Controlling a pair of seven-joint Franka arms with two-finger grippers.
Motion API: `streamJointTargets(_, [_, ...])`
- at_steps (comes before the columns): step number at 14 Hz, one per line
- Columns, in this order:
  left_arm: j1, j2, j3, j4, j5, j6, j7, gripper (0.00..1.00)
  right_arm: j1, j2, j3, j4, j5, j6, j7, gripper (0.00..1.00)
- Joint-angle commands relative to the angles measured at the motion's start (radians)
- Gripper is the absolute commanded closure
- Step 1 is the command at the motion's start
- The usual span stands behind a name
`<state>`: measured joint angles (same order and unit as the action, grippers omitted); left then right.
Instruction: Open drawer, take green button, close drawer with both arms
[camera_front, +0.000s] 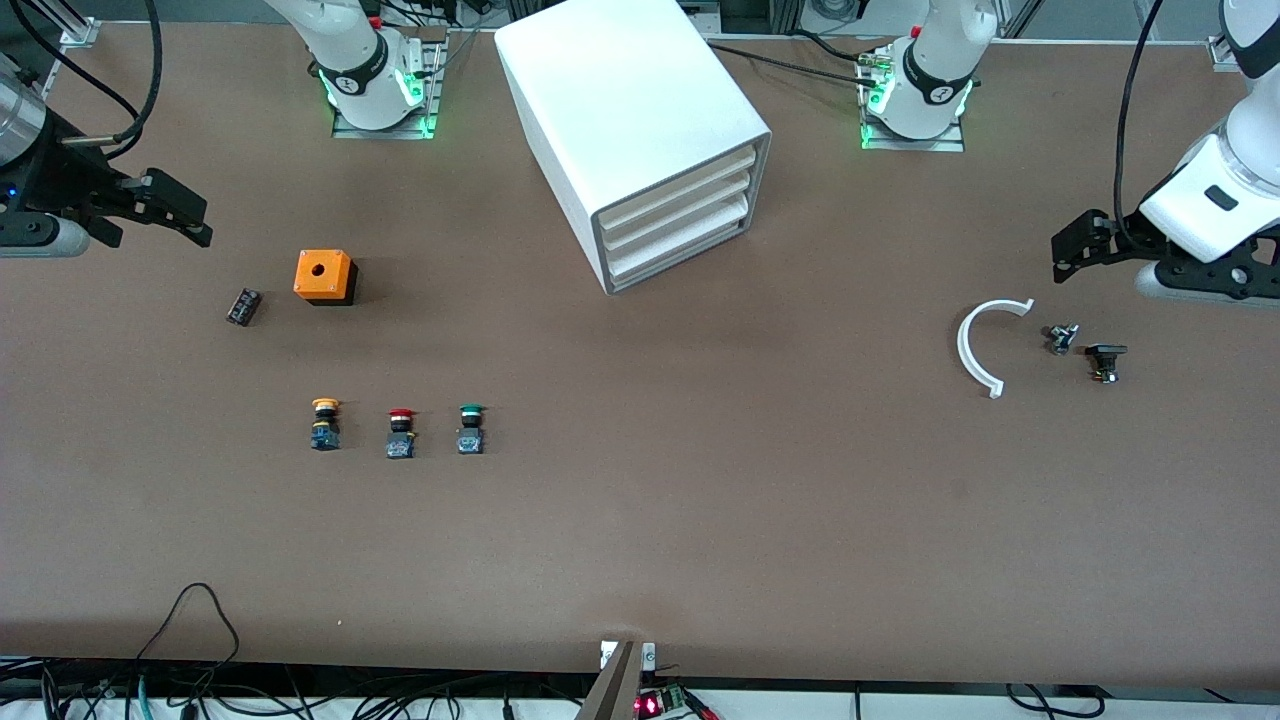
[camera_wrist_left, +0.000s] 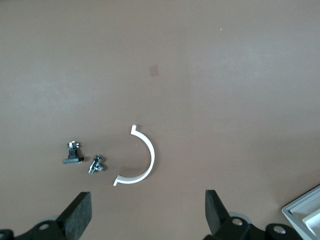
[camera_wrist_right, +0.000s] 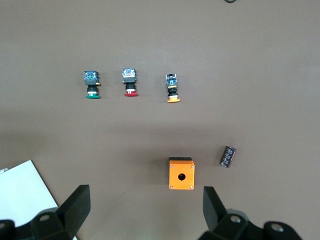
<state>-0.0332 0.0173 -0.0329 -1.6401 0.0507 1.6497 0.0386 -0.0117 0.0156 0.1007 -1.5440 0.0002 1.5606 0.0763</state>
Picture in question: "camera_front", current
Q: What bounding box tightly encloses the orange box with hole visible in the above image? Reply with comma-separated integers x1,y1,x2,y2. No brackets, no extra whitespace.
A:
293,248,359,307

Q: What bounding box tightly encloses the black cable behind cabinet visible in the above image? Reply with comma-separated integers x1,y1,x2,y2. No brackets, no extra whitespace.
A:
705,30,871,86

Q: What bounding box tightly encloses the black switch component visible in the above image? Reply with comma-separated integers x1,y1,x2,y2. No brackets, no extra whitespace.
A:
1085,343,1129,385

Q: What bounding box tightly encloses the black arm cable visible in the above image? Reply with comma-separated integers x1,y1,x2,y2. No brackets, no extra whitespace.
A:
5,0,166,146
1115,0,1166,251

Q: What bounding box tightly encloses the grey camera stand post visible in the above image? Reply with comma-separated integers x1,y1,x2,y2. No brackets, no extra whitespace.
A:
575,640,643,720

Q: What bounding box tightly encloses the white semicircular bracket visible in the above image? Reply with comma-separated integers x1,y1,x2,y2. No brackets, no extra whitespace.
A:
957,298,1036,399

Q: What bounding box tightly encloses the looped black cable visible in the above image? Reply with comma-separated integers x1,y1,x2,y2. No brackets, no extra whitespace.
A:
135,582,243,666

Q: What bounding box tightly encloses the yellow push button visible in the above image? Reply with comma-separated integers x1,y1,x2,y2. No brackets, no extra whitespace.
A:
309,397,344,452

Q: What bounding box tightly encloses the tangled black cable bundle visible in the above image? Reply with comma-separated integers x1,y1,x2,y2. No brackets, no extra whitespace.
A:
0,655,601,720

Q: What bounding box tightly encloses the circuit board with red LED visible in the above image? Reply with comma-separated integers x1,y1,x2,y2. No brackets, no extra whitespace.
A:
633,683,719,720

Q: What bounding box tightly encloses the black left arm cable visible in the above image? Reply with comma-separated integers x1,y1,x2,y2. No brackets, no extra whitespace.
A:
1115,0,1166,251

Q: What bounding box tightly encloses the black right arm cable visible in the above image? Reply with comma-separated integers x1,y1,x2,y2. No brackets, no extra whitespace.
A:
5,0,166,146

